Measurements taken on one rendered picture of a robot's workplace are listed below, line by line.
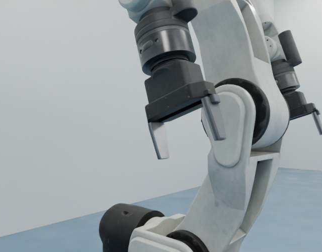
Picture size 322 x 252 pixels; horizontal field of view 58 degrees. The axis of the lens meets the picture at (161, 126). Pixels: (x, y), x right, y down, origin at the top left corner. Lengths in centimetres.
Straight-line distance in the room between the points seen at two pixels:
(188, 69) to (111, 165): 184
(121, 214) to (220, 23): 56
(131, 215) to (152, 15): 55
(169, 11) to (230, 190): 35
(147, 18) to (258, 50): 32
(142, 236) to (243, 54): 47
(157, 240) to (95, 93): 156
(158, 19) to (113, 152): 183
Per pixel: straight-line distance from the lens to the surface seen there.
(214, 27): 65
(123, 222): 84
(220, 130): 40
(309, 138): 492
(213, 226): 66
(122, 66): 233
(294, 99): 84
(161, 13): 46
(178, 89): 42
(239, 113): 55
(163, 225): 80
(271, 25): 94
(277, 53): 86
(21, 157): 187
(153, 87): 45
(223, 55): 63
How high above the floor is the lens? 58
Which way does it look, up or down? 1 degrees up
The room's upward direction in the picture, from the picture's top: straight up
